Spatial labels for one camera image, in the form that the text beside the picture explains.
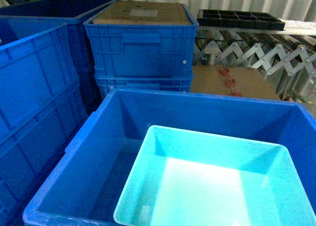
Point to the light turquoise plastic bin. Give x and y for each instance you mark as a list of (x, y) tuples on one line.
[(188, 178)]

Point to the blue crate under cardboard crate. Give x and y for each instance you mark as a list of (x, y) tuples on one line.
[(107, 83)]

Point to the blue crate with cardboard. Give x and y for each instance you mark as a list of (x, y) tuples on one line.
[(142, 51)]

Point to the brown cardboard box red print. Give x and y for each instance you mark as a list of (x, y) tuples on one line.
[(231, 81)]

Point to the cardboard box inside crate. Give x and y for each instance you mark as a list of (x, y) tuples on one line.
[(143, 13)]

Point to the large blue open tote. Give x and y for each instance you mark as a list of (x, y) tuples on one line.
[(84, 187)]

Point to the blue crate at left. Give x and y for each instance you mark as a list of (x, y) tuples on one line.
[(40, 110)]

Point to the black compartment tray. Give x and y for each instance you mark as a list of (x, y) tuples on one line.
[(239, 19)]

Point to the expandable roller conveyor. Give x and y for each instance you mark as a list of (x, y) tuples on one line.
[(286, 60)]

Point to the dark blue crate rear left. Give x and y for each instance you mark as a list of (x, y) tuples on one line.
[(45, 14)]

